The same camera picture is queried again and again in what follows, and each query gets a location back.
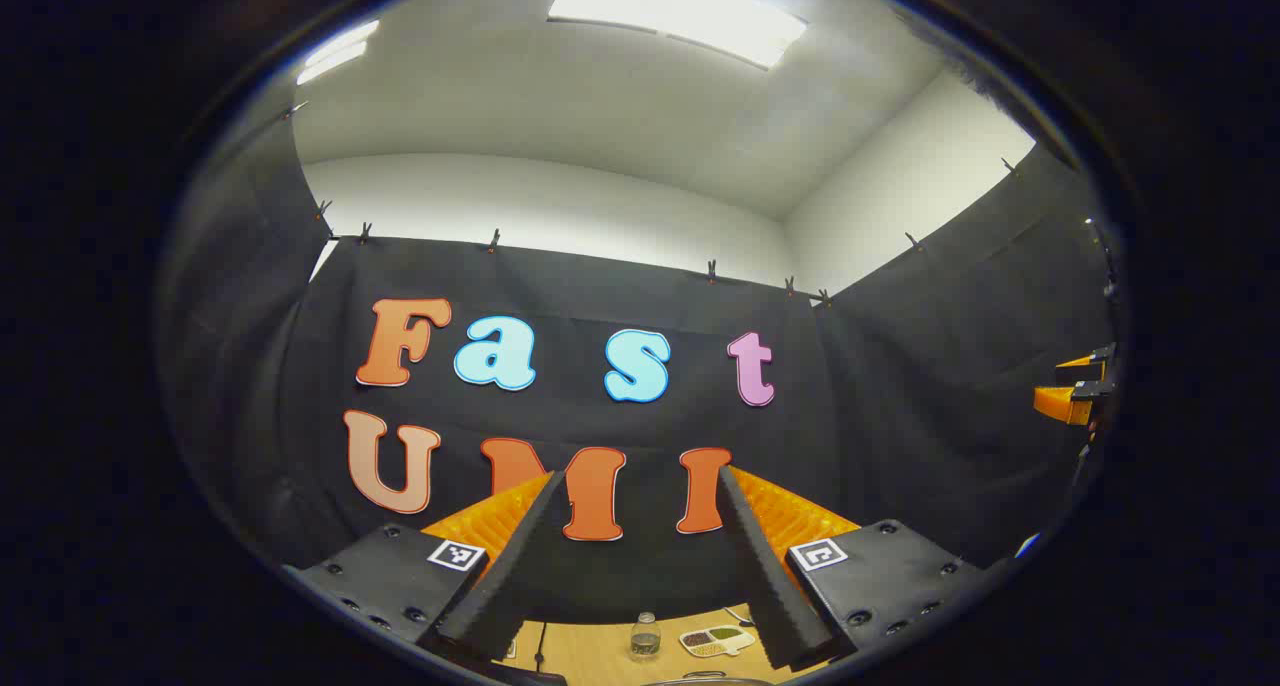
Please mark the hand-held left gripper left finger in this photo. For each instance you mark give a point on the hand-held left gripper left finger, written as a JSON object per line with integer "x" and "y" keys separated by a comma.
{"x": 510, "y": 586}

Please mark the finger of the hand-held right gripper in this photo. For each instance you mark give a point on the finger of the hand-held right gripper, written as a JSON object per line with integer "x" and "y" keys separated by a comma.
{"x": 1090, "y": 366}
{"x": 1062, "y": 404}

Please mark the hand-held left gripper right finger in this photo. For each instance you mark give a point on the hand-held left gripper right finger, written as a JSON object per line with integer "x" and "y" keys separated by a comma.
{"x": 770, "y": 586}

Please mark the white divided seasoning dish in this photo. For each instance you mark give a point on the white divided seasoning dish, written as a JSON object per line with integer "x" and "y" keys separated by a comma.
{"x": 715, "y": 641}

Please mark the clear plastic water bottle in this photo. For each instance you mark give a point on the clear plastic water bottle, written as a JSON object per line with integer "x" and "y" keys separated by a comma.
{"x": 646, "y": 638}

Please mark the large ceiling light panel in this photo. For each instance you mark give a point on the large ceiling light panel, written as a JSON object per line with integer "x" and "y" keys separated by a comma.
{"x": 680, "y": 11}

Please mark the small ceiling light panel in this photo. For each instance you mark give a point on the small ceiling light panel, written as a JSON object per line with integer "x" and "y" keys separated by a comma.
{"x": 335, "y": 51}

